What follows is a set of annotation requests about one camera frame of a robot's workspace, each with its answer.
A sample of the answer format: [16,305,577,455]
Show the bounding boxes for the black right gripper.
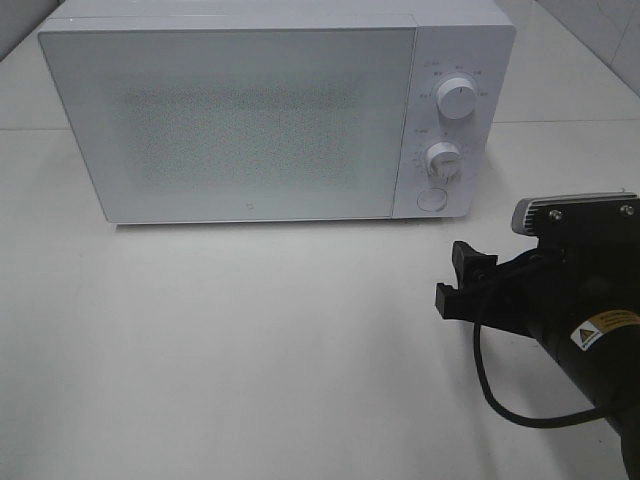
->
[435,240,639,350]

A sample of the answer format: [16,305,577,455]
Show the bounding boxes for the round white door button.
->
[416,188,448,212]

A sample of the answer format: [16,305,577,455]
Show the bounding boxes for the white microwave door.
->
[39,28,415,224]

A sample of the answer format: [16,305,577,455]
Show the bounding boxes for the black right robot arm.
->
[435,241,639,479]

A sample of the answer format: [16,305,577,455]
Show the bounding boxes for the lower white round knob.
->
[424,142,462,179]

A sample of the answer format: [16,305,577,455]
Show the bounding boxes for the white round knob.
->
[435,75,477,120]
[424,142,462,179]

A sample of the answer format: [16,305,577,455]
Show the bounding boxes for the upper white round knob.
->
[435,75,477,120]

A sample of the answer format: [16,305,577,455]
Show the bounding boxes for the white microwave oven body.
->
[38,1,516,221]

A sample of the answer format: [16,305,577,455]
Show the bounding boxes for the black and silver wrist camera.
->
[511,192,639,247]

